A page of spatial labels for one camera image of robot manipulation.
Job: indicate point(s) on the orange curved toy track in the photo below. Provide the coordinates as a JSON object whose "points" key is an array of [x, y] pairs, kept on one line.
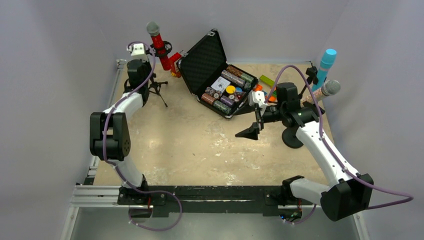
{"points": [[272, 97]]}

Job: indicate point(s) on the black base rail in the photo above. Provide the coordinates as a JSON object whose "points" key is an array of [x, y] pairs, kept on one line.
{"points": [[162, 200]]}

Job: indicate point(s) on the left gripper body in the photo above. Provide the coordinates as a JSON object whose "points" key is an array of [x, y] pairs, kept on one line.
{"points": [[154, 84]]}

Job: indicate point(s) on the black poker chip case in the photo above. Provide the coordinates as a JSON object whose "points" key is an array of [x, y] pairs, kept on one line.
{"points": [[203, 64]]}

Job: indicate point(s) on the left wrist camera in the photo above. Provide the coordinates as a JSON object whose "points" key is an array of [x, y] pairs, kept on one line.
{"points": [[138, 52]]}

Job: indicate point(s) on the red toy block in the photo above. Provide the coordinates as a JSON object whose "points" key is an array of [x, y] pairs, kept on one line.
{"points": [[173, 60]]}

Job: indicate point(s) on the yellow chip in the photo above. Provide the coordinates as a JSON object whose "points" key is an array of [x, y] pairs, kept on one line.
{"points": [[230, 89]]}

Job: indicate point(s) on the blue microphone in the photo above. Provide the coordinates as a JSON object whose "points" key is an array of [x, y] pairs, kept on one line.
{"points": [[327, 61]]}

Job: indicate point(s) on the red microphone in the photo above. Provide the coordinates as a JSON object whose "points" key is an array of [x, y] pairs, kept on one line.
{"points": [[159, 45]]}

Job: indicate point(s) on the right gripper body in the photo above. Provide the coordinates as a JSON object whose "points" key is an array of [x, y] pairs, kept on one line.
{"points": [[260, 117]]}

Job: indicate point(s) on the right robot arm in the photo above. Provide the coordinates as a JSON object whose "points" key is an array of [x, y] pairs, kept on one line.
{"points": [[347, 192]]}

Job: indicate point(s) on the white card deck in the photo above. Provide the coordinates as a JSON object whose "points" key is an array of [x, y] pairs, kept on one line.
{"points": [[220, 84]]}

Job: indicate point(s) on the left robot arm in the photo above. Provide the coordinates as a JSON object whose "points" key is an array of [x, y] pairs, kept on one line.
{"points": [[109, 135]]}

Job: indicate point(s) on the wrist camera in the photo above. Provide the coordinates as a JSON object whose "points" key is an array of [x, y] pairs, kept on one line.
{"points": [[138, 52], [257, 98]]}

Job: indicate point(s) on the green toy brick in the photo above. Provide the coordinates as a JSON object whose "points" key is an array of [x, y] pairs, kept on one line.
{"points": [[266, 80]]}

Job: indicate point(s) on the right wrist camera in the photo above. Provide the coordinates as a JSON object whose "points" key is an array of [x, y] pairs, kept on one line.
{"points": [[257, 98]]}

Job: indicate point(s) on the silver glitter microphone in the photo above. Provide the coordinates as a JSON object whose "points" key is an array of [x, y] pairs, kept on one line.
{"points": [[329, 88]]}

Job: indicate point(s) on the tripod stand with shock mount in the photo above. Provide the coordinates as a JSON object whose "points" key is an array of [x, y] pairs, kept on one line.
{"points": [[155, 86]]}

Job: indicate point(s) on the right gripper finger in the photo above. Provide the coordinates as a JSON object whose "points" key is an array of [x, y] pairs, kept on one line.
{"points": [[251, 133], [245, 109]]}

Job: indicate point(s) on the black round-base mic stand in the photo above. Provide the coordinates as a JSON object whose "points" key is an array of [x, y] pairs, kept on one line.
{"points": [[294, 117]]}

